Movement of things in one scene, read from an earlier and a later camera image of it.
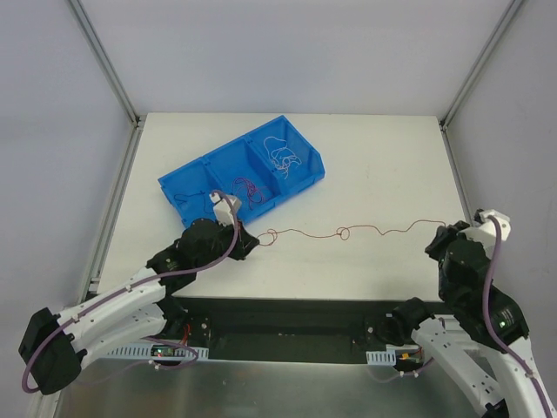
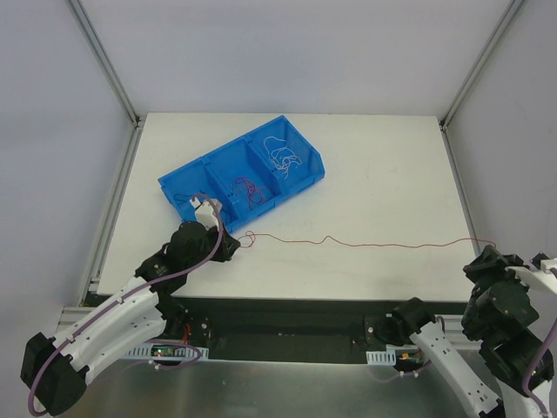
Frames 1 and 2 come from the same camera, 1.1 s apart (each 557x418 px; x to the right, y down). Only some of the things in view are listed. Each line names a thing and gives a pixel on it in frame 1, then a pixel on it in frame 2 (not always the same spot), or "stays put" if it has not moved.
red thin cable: [271, 237] -> [250, 239]
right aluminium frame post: [509, 11] stays put
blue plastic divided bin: [263, 170] stays put
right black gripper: [445, 238] -> [480, 262]
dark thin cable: [184, 198] stays put
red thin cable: [253, 194] stays put
